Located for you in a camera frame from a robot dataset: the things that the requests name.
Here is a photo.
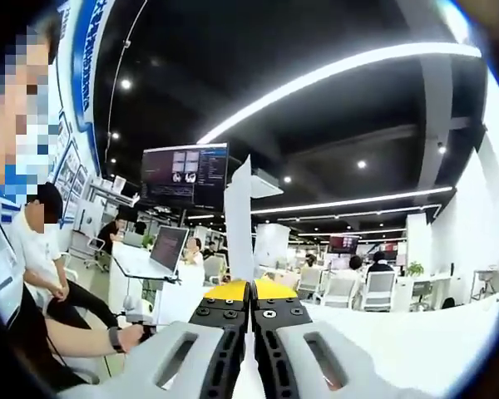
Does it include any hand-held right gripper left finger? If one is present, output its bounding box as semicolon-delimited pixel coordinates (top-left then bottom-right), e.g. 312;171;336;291
57;279;251;399

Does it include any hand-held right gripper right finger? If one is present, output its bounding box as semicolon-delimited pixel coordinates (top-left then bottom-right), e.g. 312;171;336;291
249;278;440;399

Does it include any white cloth sheet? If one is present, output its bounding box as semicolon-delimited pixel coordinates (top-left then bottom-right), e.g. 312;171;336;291
223;153;258;399

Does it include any person's left hand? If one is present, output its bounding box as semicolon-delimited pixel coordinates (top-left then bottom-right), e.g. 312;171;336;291
118;323;147;355

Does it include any black wristband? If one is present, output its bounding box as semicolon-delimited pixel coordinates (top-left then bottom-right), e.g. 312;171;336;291
109;327;126;354

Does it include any white standing desk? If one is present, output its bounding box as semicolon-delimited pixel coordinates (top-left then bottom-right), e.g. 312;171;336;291
110;240;182;329

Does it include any white desktop monitor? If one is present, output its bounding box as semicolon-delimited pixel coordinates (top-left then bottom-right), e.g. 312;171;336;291
149;226;190;278

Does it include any group of white office chairs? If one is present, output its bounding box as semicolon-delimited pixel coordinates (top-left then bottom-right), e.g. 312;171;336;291
203;253;398;313

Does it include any white storage shelf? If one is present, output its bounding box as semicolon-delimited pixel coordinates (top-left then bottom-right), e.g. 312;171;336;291
72;174;141;234

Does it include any small hanging display screen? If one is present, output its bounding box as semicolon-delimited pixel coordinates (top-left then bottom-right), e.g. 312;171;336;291
328;234;361;254

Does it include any ceiling air conditioner vent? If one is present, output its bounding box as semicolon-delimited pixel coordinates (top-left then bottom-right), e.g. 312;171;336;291
251;168;284;196

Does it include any long ceiling light strip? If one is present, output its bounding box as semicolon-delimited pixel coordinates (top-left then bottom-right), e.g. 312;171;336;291
197;41;483;145
251;185;454;216

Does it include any white ceiling conduit pipe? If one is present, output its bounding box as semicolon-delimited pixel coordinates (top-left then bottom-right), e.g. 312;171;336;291
106;0;150;139

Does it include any blue white wall poster board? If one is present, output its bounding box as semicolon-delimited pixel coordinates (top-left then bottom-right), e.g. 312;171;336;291
53;0;104;225

